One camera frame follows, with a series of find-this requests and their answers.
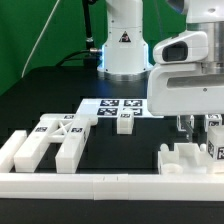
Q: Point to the black camera pole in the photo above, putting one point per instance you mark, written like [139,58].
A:
[89,37]

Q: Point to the white chair seat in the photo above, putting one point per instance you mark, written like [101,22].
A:
[188,158]

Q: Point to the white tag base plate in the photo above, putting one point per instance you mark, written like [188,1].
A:
[109,107]

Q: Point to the white chair back frame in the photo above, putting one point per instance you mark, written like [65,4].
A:
[70,130]

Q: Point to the white left fence bar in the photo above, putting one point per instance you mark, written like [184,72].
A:
[9,149]

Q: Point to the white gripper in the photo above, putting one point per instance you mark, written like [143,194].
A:
[177,84]

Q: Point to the white chair nut cube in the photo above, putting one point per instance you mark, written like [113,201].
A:
[212,120]
[185,123]

